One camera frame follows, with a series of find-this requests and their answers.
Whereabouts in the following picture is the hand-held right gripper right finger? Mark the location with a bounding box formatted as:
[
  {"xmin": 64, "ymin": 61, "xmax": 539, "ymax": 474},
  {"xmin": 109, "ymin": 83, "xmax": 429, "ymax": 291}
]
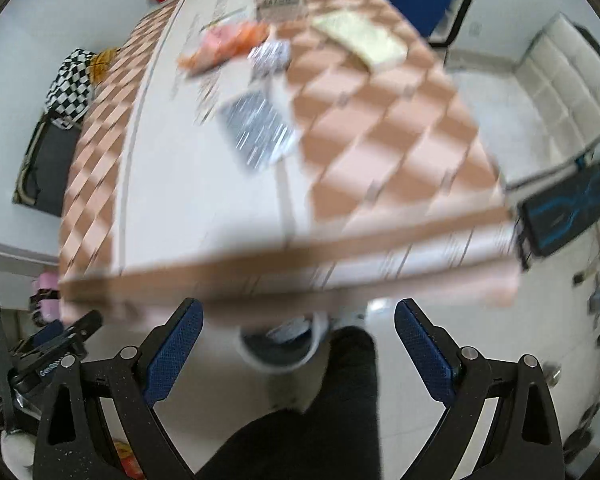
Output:
[{"xmin": 394, "ymin": 298, "xmax": 566, "ymax": 480}]

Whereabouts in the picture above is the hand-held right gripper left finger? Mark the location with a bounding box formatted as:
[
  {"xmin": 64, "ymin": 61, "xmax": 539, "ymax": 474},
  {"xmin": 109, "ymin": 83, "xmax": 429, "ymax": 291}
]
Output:
[{"xmin": 34, "ymin": 298, "xmax": 204, "ymax": 480}]

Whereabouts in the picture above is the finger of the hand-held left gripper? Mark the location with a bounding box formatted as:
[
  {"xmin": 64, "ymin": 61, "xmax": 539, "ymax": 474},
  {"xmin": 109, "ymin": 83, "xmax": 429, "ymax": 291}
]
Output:
[{"xmin": 62, "ymin": 310, "xmax": 104, "ymax": 345}]

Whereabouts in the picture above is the pink container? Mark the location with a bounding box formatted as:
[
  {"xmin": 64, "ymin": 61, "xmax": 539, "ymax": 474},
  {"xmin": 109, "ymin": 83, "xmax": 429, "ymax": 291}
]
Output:
[{"xmin": 29, "ymin": 272, "xmax": 62, "ymax": 325}]

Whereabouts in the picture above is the red orange snack packet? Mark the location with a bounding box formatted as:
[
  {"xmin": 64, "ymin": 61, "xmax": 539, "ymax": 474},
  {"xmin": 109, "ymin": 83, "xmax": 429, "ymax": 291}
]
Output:
[{"xmin": 112, "ymin": 440, "xmax": 147, "ymax": 480}]

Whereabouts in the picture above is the person's black trouser leg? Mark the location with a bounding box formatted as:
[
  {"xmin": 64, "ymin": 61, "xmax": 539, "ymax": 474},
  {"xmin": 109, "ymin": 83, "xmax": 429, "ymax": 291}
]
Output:
[{"xmin": 199, "ymin": 326, "xmax": 382, "ymax": 480}]

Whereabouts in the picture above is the black floor mat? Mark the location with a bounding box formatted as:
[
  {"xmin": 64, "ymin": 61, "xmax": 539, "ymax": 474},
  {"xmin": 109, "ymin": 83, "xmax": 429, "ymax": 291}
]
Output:
[{"xmin": 12, "ymin": 114, "xmax": 82, "ymax": 217}]

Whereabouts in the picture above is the black device with blue lines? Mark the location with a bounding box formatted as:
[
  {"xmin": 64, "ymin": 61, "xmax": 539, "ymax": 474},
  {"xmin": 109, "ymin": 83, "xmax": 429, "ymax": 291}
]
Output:
[{"xmin": 516, "ymin": 159, "xmax": 600, "ymax": 262}]

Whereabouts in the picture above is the black white checkered bag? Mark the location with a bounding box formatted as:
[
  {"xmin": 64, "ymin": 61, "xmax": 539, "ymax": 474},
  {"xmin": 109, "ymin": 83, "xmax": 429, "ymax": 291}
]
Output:
[{"xmin": 46, "ymin": 48, "xmax": 99, "ymax": 129}]

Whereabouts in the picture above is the table with checkered cloth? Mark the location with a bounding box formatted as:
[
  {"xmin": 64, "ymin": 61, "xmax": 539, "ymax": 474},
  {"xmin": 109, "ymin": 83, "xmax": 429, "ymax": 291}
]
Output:
[{"xmin": 57, "ymin": 0, "xmax": 522, "ymax": 327}]

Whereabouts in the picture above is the large dark silver wrapper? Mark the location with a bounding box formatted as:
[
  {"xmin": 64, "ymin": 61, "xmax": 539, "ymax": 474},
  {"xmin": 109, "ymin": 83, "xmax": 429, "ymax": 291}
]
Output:
[{"xmin": 217, "ymin": 87, "xmax": 302, "ymax": 175}]

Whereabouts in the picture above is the yellow cloth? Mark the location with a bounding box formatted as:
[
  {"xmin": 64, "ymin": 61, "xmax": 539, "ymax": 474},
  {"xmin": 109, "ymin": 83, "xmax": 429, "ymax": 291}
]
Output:
[{"xmin": 89, "ymin": 48, "xmax": 120, "ymax": 82}]

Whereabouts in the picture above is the orange snack wrapper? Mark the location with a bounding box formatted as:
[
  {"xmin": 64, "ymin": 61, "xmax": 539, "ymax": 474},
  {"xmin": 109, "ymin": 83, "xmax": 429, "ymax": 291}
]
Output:
[{"xmin": 176, "ymin": 21, "xmax": 275, "ymax": 75}]

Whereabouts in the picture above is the small silver packet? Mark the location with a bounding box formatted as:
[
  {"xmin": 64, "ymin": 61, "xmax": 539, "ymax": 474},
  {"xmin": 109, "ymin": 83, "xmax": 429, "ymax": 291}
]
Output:
[{"xmin": 247, "ymin": 40, "xmax": 292, "ymax": 82}]

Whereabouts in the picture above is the white padded sofa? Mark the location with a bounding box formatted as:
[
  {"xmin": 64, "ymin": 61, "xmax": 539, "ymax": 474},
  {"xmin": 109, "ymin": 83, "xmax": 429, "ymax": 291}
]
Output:
[{"xmin": 500, "ymin": 12, "xmax": 600, "ymax": 183}]

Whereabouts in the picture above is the pale yellow flat packet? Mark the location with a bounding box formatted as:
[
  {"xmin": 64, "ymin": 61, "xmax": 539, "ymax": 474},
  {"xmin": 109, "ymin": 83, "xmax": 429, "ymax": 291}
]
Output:
[{"xmin": 311, "ymin": 9, "xmax": 409, "ymax": 70}]

